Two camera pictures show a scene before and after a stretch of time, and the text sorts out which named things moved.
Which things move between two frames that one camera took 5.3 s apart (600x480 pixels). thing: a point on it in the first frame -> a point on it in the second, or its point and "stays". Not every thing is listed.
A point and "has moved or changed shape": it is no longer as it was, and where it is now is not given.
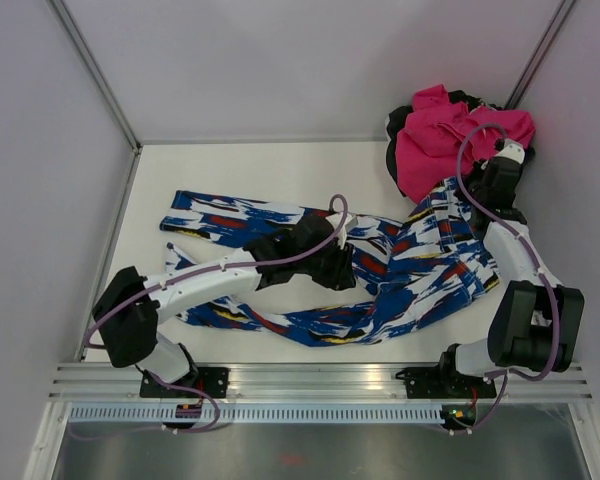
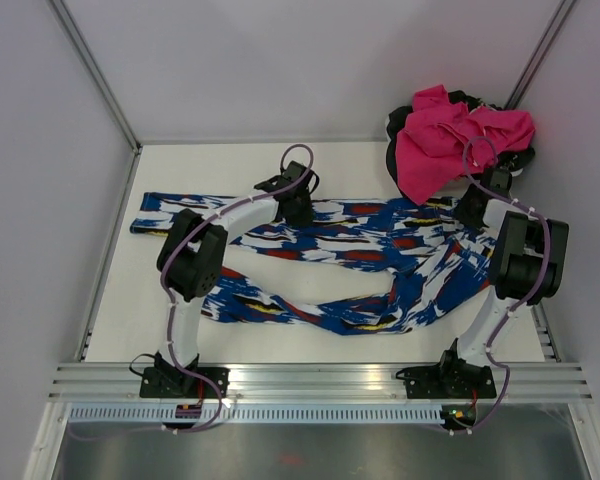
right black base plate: (435, 383) stays
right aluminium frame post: (540, 54) stays
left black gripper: (342, 275) -> (305, 219)
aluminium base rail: (359, 382) stays
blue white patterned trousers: (414, 278) has moved or changed shape
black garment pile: (396, 125) stays
